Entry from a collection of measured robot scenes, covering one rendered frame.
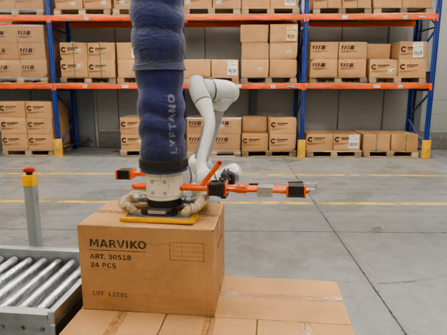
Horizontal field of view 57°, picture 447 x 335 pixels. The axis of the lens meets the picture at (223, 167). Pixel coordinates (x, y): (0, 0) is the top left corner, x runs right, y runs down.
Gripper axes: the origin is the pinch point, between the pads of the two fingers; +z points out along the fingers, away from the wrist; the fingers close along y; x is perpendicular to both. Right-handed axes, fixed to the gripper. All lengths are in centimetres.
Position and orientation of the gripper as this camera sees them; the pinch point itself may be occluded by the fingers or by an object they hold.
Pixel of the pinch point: (221, 188)
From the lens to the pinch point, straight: 185.3
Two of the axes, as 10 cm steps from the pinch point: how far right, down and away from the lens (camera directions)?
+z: -1.7, 1.9, -9.7
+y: 0.0, 9.8, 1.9
